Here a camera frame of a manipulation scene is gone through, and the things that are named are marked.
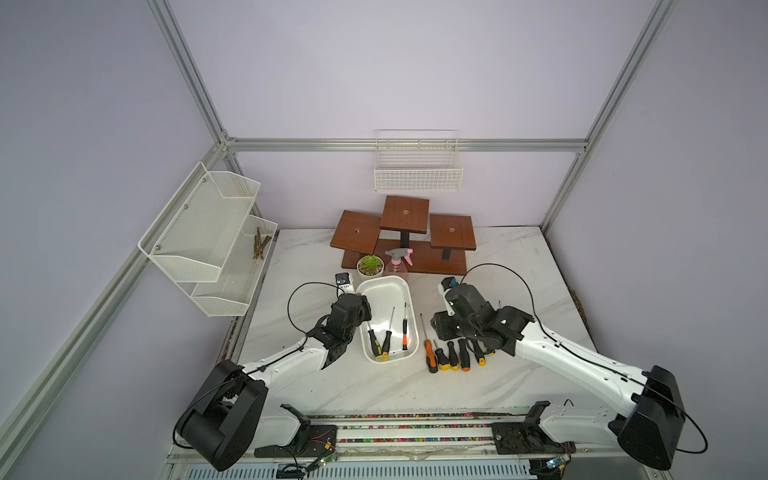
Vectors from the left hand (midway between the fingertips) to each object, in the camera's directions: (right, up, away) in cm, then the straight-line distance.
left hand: (360, 298), depth 88 cm
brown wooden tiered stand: (+24, +17, +9) cm, 30 cm away
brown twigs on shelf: (-35, +16, +9) cm, 40 cm away
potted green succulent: (+2, +9, +9) cm, 13 cm away
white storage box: (+10, -11, +1) cm, 15 cm away
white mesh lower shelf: (-40, +1, 0) cm, 40 cm away
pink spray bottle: (+12, +10, +7) cm, 17 cm away
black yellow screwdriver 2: (+5, -13, -1) cm, 14 cm away
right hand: (+23, -6, -8) cm, 25 cm away
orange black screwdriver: (+21, -18, -4) cm, 28 cm away
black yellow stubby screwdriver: (+25, -18, -3) cm, 31 cm away
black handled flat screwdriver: (+8, -12, 0) cm, 15 cm away
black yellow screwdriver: (+35, -17, -2) cm, 39 cm away
